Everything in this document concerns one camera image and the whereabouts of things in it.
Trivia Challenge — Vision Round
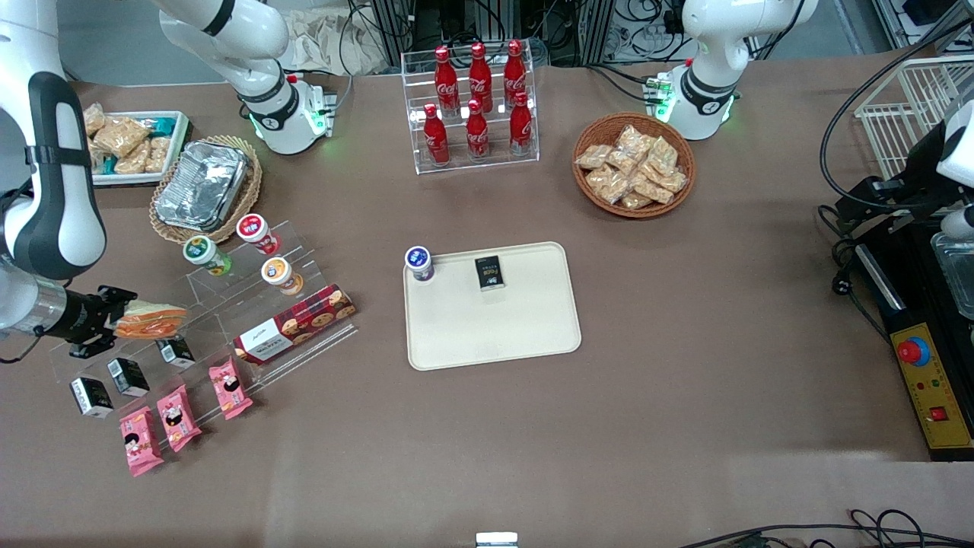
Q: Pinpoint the black floor cable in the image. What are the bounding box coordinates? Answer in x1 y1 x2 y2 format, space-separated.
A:
677 508 974 548

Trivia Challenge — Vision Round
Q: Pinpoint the red cola bottle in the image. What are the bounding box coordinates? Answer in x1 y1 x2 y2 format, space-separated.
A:
434 46 460 115
504 40 527 100
423 103 450 166
466 99 491 161
469 42 493 104
509 91 533 155

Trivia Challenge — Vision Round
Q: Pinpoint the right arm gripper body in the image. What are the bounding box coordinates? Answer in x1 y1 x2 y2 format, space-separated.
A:
59 292 117 344

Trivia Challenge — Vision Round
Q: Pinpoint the thick black cable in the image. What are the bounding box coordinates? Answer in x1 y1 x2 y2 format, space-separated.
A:
819 19 974 208

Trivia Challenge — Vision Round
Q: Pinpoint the clear acrylic stepped shelf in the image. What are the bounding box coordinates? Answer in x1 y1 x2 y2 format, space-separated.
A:
47 221 358 397

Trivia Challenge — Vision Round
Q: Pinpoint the red plaid cookie box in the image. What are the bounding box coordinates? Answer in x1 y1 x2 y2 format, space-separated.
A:
233 284 357 365

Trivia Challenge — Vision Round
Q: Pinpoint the white rectangular bin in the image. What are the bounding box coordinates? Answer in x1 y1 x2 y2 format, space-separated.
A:
84 111 191 187

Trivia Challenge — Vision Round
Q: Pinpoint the clear acrylic bottle rack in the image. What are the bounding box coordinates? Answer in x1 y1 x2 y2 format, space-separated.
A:
401 40 540 176

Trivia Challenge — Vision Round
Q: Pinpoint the orange gum jar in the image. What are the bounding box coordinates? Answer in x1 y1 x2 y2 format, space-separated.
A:
261 257 304 296

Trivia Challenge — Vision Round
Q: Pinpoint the green gum jar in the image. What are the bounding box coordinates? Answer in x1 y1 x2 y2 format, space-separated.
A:
183 236 231 276

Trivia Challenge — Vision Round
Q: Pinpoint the red gum jar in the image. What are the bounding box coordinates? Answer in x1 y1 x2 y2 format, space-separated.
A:
236 214 281 256

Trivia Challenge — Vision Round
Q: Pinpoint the aluminium frame with cables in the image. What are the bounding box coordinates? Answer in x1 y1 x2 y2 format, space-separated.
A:
369 0 617 68

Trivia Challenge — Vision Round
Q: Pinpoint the pink snack packet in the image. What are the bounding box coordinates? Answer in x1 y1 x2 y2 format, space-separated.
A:
208 358 253 421
119 406 164 478
157 384 202 453

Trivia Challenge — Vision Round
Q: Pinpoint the blue lid gum jar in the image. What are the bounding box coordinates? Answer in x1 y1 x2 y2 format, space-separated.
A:
404 246 435 283

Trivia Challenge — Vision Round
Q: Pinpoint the cream plastic tray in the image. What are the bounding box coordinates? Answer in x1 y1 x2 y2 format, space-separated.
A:
403 241 582 371

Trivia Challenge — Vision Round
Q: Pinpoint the black cable with plug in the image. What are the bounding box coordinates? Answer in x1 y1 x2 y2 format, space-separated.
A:
818 204 899 336

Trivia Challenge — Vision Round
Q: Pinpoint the aluminium foil container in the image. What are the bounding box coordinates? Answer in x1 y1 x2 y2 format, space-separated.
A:
155 141 252 232

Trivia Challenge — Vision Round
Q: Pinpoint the white black machine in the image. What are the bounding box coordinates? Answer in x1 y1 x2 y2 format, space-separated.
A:
906 99 974 244

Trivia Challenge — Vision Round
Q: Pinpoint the yellow control panel box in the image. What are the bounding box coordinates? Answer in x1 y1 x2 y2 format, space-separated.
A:
886 320 974 461

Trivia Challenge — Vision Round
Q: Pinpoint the triangle sandwich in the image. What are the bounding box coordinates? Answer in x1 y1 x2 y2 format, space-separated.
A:
114 300 188 340

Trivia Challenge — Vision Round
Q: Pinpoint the small black white box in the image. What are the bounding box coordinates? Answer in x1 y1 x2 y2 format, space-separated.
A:
70 377 115 419
154 337 196 371
107 358 150 397

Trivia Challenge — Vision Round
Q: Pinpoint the round wicker basket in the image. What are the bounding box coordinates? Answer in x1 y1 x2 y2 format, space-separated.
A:
572 113 696 220

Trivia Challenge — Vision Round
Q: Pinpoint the white wire basket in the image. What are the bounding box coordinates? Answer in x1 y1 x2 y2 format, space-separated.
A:
854 55 974 180

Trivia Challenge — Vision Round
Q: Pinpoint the oval wicker basket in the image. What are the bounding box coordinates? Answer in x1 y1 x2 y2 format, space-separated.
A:
149 135 263 244

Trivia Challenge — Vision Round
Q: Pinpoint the beige crumpled cloth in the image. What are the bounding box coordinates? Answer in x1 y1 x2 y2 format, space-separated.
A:
283 6 390 77

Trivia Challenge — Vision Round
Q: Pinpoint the black box yellow print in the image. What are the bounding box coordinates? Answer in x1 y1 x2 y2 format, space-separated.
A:
475 256 508 292

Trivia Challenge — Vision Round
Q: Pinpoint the clear plastic container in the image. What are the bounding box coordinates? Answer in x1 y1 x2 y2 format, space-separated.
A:
930 232 974 320

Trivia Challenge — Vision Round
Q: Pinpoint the black machine base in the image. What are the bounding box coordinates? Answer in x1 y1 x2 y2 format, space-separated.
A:
836 177 974 336

